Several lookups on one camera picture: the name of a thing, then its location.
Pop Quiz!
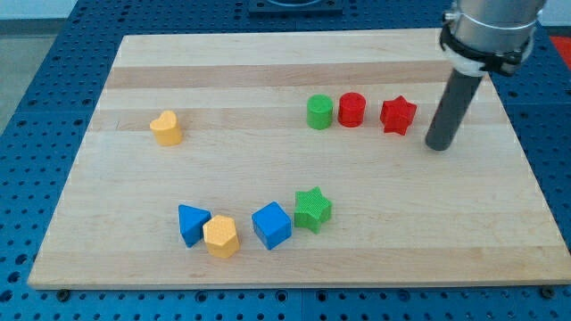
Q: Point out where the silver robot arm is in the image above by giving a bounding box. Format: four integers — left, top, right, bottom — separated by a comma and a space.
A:
440, 0, 546, 77

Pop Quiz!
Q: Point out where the green star block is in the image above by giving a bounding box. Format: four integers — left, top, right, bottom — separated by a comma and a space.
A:
294, 186, 332, 235

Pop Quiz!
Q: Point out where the red star block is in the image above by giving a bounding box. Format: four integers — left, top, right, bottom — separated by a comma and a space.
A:
379, 95, 417, 136

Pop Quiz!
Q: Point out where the wooden board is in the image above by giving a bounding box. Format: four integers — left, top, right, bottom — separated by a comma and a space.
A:
29, 29, 570, 290

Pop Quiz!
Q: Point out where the green cylinder block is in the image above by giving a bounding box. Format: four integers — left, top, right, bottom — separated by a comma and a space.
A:
306, 95, 334, 130

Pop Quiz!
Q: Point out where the blue cube block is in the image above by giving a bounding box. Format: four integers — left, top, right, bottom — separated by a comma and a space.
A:
252, 202, 293, 251

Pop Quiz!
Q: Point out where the red cylinder block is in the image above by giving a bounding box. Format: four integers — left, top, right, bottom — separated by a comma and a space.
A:
337, 92, 367, 128

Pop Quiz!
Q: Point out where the yellow hexagon block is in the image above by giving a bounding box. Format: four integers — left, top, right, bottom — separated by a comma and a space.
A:
203, 215, 240, 259

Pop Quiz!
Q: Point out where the blue triangle block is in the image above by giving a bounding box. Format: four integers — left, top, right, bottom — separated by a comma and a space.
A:
178, 204, 211, 248

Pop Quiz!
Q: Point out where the yellow heart block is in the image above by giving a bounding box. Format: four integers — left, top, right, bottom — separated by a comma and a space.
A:
150, 111, 183, 146

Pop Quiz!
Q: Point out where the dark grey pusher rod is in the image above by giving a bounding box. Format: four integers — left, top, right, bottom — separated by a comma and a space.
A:
425, 70, 483, 152

